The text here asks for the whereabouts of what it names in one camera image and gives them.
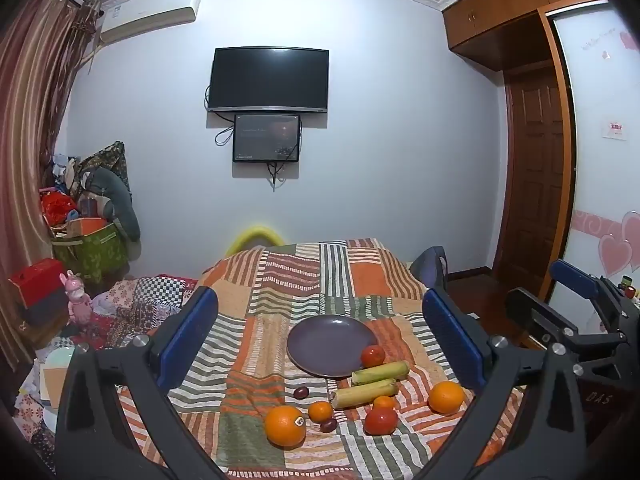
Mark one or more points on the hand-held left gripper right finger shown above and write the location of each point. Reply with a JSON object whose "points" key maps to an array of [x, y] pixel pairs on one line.
{"points": [[452, 332]]}

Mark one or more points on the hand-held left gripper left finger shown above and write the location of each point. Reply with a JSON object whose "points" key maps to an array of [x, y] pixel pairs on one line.
{"points": [[192, 330]]}

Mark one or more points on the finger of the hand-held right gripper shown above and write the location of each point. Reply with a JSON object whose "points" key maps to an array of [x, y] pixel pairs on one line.
{"points": [[537, 315], [575, 275]]}

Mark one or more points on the red tomato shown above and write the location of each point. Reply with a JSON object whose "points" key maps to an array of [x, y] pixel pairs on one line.
{"points": [[381, 421], [373, 356]]}

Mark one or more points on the greenish sugarcane piece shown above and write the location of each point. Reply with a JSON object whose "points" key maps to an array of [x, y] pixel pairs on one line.
{"points": [[380, 373]]}

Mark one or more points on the small tangerine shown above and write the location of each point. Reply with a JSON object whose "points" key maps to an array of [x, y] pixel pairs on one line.
{"points": [[384, 402], [320, 411]]}

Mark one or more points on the purple plate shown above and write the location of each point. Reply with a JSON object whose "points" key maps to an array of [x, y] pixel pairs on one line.
{"points": [[325, 342]]}

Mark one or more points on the large orange with sticker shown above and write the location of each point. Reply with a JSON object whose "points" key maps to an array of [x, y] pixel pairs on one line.
{"points": [[284, 427]]}

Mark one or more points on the small red toy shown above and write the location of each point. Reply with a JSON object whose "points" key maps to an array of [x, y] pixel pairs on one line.
{"points": [[630, 290]]}

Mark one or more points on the checkered patchwork quilt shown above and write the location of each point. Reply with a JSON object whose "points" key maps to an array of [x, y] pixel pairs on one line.
{"points": [[145, 295]]}

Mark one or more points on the dark blue bag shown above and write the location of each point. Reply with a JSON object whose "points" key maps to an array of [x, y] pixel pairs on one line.
{"points": [[430, 265]]}

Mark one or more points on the white wardrobe door with hearts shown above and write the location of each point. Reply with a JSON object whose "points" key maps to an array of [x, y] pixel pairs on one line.
{"points": [[600, 185]]}

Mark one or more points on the brown wooden door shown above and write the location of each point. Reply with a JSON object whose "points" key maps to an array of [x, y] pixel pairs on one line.
{"points": [[532, 175]]}

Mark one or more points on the yellow curved cushion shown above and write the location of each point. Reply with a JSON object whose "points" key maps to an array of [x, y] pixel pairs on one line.
{"points": [[257, 234]]}

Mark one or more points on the striped patchwork blanket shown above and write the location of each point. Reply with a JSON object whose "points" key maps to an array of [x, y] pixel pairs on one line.
{"points": [[300, 280]]}

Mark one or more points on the pink rabbit toy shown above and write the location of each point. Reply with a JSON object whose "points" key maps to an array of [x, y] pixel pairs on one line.
{"points": [[77, 300]]}

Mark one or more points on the green patterned storage box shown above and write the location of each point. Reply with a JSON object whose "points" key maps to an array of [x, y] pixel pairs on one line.
{"points": [[97, 255]]}

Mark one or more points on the dark red jujube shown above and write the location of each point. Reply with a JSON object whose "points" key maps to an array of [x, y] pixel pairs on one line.
{"points": [[327, 425], [300, 393]]}

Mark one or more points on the grey plush toy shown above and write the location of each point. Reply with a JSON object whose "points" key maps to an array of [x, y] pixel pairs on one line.
{"points": [[117, 197]]}

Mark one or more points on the red box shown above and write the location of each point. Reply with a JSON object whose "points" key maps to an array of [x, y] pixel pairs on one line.
{"points": [[37, 280]]}

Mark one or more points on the red plastic bag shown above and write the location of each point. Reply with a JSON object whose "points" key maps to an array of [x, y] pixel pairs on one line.
{"points": [[57, 208]]}

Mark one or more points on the floral cloth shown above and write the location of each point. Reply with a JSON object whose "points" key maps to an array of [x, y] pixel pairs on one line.
{"points": [[32, 420]]}

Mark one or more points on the dark patterned cloth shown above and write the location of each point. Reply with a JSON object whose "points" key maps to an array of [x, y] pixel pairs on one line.
{"points": [[110, 157]]}

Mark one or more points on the brown striped curtain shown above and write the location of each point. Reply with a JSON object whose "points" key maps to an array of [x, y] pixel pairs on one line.
{"points": [[30, 135]]}

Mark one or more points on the wooden overhead cabinet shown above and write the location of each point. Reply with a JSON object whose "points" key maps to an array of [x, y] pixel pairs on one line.
{"points": [[495, 15]]}

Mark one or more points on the white air conditioner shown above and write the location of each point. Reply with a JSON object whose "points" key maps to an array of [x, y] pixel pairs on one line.
{"points": [[150, 15]]}

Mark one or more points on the small black wall monitor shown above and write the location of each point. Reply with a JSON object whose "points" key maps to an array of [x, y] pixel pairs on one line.
{"points": [[266, 137]]}

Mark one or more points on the wall-mounted black television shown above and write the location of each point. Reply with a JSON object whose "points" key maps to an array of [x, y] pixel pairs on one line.
{"points": [[269, 79]]}

